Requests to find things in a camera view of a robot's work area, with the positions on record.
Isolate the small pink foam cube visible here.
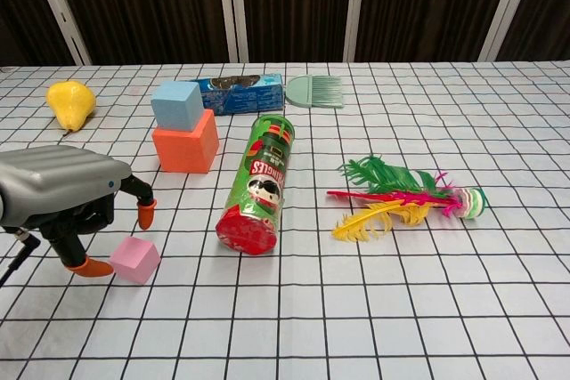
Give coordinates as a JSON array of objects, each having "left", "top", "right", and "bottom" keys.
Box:
[{"left": 109, "top": 237, "right": 161, "bottom": 286}]

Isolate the yellow toy pear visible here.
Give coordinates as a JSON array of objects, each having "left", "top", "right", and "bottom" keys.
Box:
[{"left": 46, "top": 80, "right": 97, "bottom": 135}]

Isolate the white black-grid tablecloth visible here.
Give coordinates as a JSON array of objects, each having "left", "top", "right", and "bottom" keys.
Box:
[{"left": 0, "top": 61, "right": 570, "bottom": 380}]

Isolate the mint green comb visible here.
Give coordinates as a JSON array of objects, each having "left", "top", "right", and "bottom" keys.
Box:
[{"left": 285, "top": 75, "right": 346, "bottom": 109}]

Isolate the white screen frame post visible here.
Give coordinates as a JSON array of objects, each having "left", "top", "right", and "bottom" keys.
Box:
[
  {"left": 344, "top": 0, "right": 371, "bottom": 62},
  {"left": 26, "top": 0, "right": 93, "bottom": 65},
  {"left": 216, "top": 0, "right": 249, "bottom": 63},
  {"left": 478, "top": 0, "right": 535, "bottom": 62}
]

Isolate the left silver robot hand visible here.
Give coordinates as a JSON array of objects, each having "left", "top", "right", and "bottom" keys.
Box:
[{"left": 0, "top": 144, "right": 158, "bottom": 279}]

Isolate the blue Oreo cookie box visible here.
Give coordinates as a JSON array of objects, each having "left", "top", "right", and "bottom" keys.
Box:
[{"left": 189, "top": 72, "right": 285, "bottom": 117}]

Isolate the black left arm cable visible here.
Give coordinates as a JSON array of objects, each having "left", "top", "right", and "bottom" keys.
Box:
[{"left": 0, "top": 227, "right": 42, "bottom": 288}]

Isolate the blue foam cube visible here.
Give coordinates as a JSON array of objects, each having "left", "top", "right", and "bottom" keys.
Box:
[{"left": 151, "top": 80, "right": 205, "bottom": 133}]

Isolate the large orange foam cube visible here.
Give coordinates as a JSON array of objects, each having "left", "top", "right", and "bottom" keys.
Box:
[{"left": 151, "top": 109, "right": 221, "bottom": 174}]

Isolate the green Pringles can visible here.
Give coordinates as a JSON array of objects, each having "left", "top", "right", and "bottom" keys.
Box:
[{"left": 216, "top": 114, "right": 296, "bottom": 256}]

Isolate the colourful feather shuttlecock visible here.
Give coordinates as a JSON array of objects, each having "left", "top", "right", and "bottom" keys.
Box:
[{"left": 327, "top": 155, "right": 486, "bottom": 246}]

